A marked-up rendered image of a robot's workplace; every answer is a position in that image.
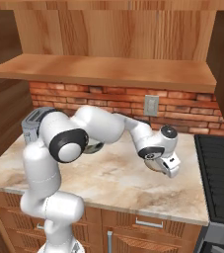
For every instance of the wooden cupboard door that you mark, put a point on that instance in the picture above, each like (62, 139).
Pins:
(143, 243)

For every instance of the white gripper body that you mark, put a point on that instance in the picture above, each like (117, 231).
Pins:
(172, 169)

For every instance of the wooden drawer front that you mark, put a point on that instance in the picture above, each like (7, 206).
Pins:
(156, 227)
(14, 210)

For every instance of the grey wall outlet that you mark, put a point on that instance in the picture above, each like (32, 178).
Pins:
(151, 105)

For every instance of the open wooden wall cabinet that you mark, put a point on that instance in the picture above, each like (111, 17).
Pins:
(116, 49)

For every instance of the grey bowl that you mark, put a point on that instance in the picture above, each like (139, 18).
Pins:
(95, 147)

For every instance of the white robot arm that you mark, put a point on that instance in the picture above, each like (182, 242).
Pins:
(93, 123)

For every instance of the grey toaster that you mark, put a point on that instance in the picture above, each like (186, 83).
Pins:
(31, 122)

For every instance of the grey oven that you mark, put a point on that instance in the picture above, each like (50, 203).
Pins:
(215, 238)

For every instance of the black hob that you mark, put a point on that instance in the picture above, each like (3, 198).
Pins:
(217, 178)

